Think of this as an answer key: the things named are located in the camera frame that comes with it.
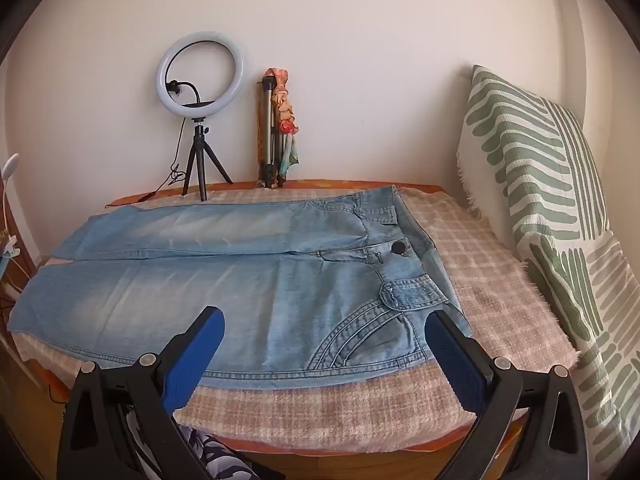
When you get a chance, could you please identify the person's dark patterned clothing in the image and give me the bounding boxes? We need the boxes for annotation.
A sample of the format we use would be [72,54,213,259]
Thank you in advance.
[125,405,261,480]

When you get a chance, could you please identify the white clip lamp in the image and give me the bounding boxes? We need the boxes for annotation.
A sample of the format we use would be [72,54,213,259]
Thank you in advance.
[0,152,22,261]

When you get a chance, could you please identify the pink checked blanket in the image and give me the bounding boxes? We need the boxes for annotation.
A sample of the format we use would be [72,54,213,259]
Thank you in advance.
[10,180,581,456]

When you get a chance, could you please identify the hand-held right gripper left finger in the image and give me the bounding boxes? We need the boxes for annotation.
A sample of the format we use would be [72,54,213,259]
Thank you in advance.
[57,306,225,480]

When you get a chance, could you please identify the white ring light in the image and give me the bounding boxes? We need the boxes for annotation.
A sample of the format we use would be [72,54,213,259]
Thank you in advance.
[156,31,247,121]

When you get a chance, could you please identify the small black tripod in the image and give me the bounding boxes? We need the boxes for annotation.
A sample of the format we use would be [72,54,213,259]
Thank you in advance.
[182,117,234,202]

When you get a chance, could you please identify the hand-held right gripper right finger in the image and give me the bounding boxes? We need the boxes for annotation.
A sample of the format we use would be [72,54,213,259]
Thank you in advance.
[424,310,587,480]

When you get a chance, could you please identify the folded silver tripod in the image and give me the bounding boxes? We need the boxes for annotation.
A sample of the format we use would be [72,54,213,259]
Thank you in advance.
[257,74,281,190]

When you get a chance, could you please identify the thin black ring light cable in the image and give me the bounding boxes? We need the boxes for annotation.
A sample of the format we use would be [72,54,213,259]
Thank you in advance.
[105,120,187,208]

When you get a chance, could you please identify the green striped white pillow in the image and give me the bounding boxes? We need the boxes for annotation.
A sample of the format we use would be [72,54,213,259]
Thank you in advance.
[456,64,640,461]

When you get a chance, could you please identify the light blue denim pants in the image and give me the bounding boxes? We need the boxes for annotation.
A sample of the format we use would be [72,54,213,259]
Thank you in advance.
[7,185,475,390]

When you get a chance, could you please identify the orange floral scarf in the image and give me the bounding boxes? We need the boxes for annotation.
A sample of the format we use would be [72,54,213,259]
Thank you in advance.
[267,66,302,181]

